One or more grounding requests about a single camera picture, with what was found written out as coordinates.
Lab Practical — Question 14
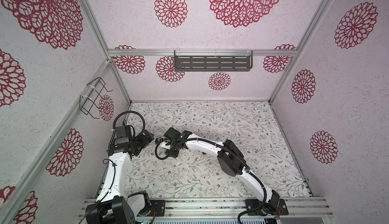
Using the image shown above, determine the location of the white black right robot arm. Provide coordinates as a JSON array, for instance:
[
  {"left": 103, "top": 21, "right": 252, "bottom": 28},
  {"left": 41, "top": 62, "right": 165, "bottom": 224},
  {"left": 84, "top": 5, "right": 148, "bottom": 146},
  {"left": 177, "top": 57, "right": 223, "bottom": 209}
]
[{"left": 155, "top": 127, "right": 289, "bottom": 221}]

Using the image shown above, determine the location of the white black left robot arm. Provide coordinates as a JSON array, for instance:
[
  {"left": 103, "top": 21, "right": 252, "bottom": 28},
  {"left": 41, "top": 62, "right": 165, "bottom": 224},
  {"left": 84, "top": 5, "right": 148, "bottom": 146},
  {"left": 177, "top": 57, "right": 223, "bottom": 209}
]
[{"left": 83, "top": 125, "right": 154, "bottom": 224}]

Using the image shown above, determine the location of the black corrugated left cable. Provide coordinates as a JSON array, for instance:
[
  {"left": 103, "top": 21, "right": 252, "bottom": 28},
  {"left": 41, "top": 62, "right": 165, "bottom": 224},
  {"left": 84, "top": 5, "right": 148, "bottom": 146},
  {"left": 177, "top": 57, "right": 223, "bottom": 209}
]
[{"left": 109, "top": 110, "right": 146, "bottom": 152}]

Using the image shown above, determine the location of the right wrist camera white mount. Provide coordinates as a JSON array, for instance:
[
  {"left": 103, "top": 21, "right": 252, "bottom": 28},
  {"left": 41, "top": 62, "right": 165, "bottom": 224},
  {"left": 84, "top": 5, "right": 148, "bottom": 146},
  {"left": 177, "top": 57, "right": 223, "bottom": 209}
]
[{"left": 155, "top": 138, "right": 172, "bottom": 150}]

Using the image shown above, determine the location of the thin black left cable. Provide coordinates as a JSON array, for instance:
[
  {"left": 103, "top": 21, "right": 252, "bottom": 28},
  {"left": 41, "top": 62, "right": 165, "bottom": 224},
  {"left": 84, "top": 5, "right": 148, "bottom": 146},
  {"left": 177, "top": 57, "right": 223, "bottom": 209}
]
[{"left": 77, "top": 158, "right": 118, "bottom": 224}]

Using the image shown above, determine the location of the black wire wall basket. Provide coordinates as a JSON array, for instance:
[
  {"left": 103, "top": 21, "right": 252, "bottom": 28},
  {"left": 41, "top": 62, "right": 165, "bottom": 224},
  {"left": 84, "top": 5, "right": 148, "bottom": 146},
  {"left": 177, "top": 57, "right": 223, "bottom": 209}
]
[{"left": 79, "top": 77, "right": 114, "bottom": 121}]

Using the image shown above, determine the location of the dark grey wall shelf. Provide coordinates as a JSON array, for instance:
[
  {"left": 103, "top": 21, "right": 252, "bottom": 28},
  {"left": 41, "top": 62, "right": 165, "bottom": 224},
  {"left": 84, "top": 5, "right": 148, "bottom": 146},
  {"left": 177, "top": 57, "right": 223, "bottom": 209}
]
[{"left": 173, "top": 51, "right": 253, "bottom": 72}]

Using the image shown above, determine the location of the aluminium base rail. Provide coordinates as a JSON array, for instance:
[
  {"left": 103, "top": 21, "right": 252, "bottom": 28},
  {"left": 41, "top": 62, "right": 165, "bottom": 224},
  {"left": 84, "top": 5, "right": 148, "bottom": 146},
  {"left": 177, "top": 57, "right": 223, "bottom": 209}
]
[{"left": 77, "top": 179, "right": 333, "bottom": 224}]

